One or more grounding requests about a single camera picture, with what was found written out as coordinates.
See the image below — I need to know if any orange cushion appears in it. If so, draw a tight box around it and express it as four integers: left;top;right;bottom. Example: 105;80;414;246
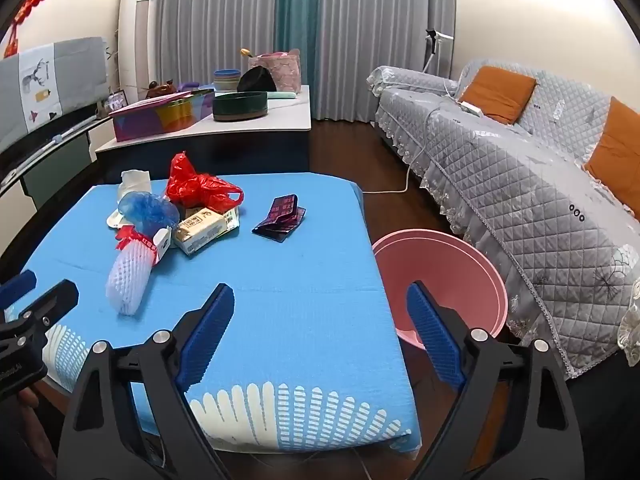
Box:
583;96;640;218
457;66;537;125

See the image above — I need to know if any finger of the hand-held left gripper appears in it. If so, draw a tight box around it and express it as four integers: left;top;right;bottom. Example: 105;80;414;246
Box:
0;270;38;307
5;280;80;333

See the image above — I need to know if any white foam fruit net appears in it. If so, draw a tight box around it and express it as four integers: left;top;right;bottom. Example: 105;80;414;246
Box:
105;226;161;317

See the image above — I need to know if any blue table cover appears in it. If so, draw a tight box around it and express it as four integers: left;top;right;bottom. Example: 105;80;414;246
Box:
20;172;421;461

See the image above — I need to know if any pink patterned bag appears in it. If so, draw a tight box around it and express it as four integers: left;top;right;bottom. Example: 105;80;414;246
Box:
248;49;302;95

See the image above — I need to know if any white lamp stand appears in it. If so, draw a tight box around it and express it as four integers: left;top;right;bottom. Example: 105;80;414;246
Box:
425;27;456;83

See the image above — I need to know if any green round tin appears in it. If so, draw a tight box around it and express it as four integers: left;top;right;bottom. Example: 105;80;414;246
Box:
212;91;268;122

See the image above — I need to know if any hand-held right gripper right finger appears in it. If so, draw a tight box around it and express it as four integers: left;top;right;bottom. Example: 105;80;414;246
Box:
406;280;586;480

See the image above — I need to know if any colourful rectangular box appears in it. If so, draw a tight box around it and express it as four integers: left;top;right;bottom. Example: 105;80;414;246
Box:
109;94;216;142

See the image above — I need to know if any blue plastic bag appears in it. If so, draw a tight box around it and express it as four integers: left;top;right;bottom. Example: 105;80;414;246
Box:
117;191;180;236

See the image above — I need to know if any white standing air conditioner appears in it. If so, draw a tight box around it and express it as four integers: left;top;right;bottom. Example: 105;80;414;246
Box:
118;0;160;103

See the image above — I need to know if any grey quilted sofa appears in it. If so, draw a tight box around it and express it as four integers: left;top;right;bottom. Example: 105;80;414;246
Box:
367;57;640;381

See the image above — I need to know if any stack of coloured bowls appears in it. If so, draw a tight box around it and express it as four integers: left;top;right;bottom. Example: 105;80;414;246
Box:
214;69;241;93

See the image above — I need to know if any white top coffee table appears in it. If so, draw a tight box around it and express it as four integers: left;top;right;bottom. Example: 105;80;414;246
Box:
95;85;313;183

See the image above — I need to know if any white power cable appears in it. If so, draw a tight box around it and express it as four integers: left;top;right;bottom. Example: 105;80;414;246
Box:
362;92;463;196

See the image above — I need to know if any white blue cardboard piece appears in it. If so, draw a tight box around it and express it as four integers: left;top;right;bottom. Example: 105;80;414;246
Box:
152;227;173;266

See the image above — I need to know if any yellow carton box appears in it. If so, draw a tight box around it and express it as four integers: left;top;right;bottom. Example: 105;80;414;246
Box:
173;207;241;256

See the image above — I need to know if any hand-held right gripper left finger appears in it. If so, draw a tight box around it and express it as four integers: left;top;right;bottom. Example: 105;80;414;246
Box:
57;282;236;480

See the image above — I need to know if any grey curtain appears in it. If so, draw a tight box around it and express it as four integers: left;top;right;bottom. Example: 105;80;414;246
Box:
155;0;281;93
312;0;458;123

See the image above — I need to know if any dark red patterned wrapper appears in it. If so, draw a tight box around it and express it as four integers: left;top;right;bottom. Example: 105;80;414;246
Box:
251;194;307;243

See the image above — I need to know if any pink plastic basin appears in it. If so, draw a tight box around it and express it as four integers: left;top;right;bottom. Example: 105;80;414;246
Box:
371;229;509;351

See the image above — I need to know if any brown teapot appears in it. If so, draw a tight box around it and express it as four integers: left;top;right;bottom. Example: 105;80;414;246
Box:
142;79;181;101

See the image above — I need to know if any television with grey cover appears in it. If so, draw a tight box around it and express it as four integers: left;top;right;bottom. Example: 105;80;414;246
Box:
0;37;111;156

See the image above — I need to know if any black hat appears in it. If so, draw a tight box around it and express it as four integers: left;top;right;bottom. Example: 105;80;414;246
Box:
236;67;277;93

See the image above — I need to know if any television cabinet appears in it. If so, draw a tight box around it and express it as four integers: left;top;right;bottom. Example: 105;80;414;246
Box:
0;105;118;211

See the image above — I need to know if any cream paper bag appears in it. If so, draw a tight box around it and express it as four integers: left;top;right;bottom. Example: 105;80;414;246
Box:
117;170;152;198

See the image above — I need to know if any red plastic bag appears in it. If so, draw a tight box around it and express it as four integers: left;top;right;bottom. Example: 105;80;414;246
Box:
166;151;245;213

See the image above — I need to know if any teal curtain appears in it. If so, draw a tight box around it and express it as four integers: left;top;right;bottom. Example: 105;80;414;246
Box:
274;0;321;61

